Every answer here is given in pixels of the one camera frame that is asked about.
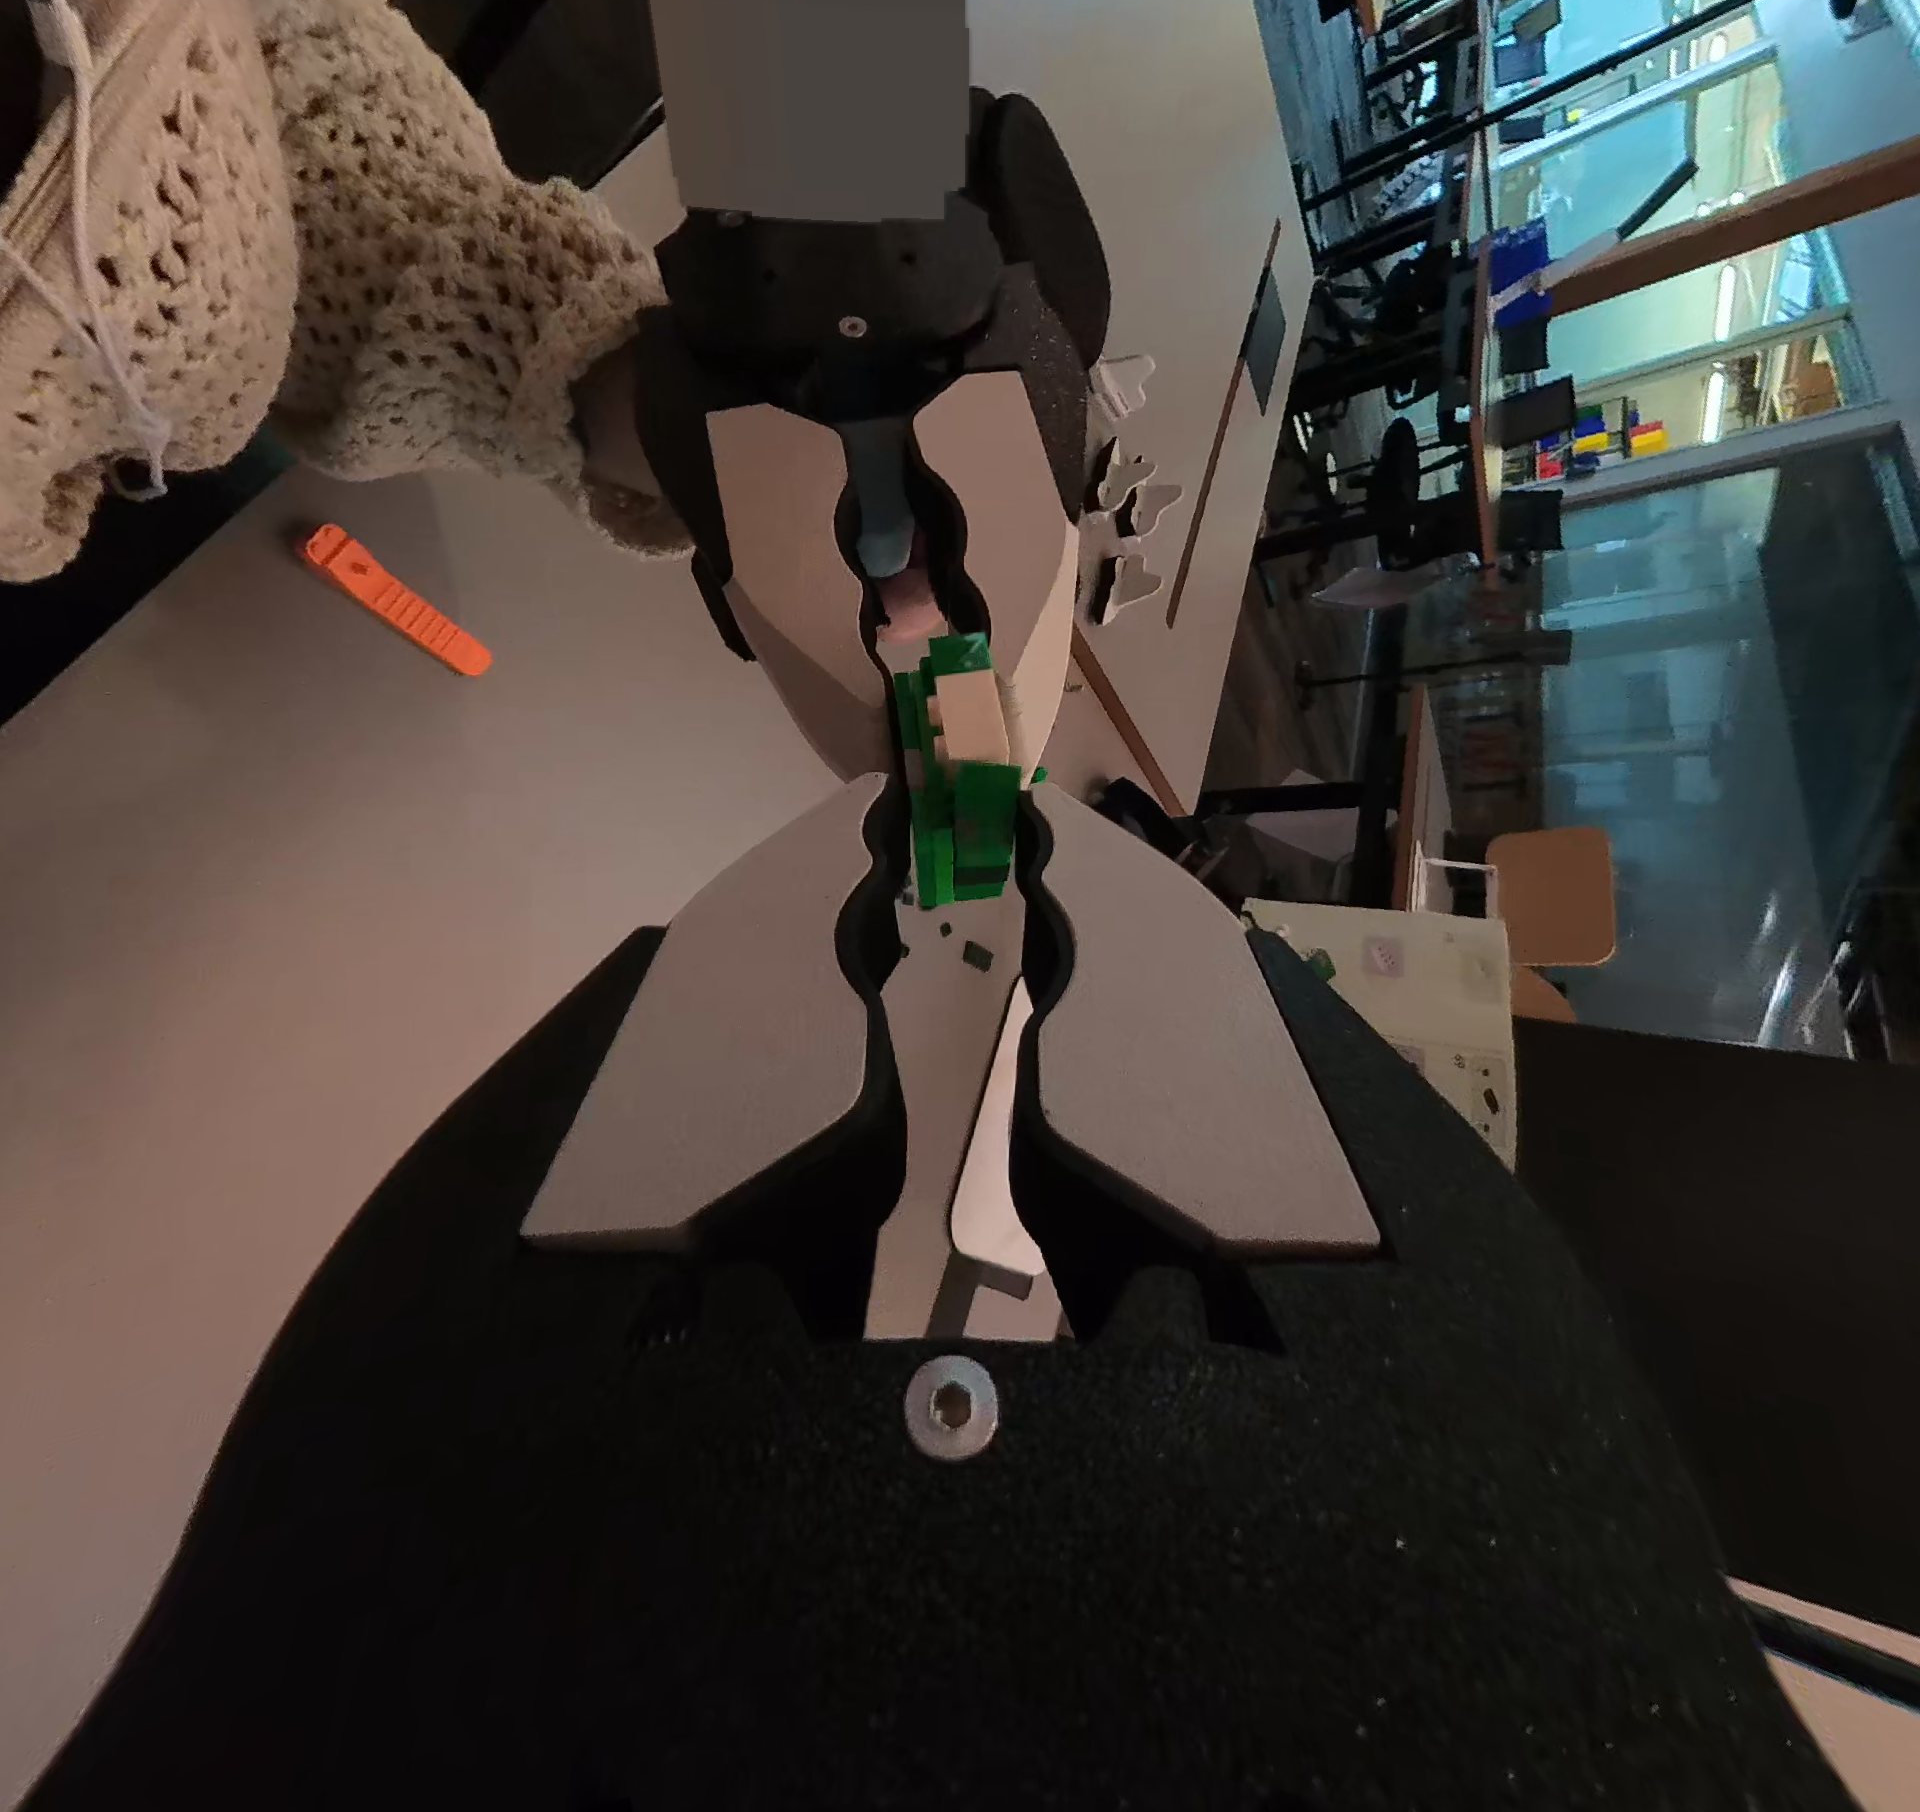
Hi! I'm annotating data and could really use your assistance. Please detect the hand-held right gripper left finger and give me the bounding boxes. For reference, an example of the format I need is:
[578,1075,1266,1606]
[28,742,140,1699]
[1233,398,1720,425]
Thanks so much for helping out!
[519,769,916,1259]

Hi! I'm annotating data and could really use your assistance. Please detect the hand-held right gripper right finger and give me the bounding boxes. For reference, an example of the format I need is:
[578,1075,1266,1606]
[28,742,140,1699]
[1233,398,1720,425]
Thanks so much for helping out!
[1007,777,1385,1264]

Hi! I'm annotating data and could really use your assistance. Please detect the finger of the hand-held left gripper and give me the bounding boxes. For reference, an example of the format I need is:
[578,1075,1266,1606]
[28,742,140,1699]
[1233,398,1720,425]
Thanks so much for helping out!
[911,363,1082,788]
[705,404,905,780]

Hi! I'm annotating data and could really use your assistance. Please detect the green and white lego build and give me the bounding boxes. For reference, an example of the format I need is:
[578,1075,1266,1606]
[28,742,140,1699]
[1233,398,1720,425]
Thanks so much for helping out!
[891,630,1029,906]

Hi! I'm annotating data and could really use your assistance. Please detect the person's left forearm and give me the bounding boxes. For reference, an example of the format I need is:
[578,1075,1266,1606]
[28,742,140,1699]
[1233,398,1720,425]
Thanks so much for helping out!
[239,0,700,554]

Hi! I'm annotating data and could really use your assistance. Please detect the lego instruction booklet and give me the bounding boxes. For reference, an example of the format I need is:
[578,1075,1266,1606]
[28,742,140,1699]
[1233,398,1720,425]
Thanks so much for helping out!
[1245,898,1518,1170]

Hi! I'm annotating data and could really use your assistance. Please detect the orange lego brick separator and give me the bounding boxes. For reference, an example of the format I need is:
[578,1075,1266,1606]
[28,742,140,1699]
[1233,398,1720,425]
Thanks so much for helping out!
[295,522,495,682]

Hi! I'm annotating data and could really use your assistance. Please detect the black round stool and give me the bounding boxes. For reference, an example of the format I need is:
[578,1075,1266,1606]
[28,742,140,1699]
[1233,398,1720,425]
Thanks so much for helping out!
[1266,417,1487,584]

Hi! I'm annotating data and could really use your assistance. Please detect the wooden chair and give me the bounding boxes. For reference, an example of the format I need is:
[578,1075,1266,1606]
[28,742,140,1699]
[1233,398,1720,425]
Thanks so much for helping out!
[1485,825,1619,1025]

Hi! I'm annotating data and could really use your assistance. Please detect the colourful storage bins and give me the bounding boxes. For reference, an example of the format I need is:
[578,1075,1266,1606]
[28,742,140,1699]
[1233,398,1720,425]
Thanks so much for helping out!
[1535,404,1668,464]

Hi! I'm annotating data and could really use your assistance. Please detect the white drawstring cord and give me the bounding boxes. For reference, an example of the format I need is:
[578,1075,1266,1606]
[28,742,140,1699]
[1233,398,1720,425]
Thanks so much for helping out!
[0,0,173,501]

